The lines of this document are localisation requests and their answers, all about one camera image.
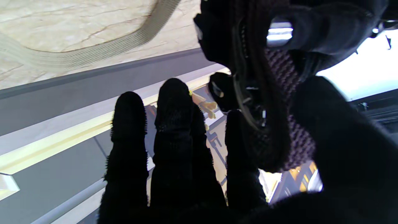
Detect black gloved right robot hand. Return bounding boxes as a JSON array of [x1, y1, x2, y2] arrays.
[[97, 76, 398, 224]]

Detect printed kitchen scene backdrop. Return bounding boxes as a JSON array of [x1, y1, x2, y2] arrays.
[[0, 48, 398, 224]]

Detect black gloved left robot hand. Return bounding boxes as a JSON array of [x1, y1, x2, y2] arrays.
[[193, 0, 389, 112]]

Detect dark brown braided belt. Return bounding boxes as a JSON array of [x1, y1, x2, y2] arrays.
[[232, 0, 316, 173]]

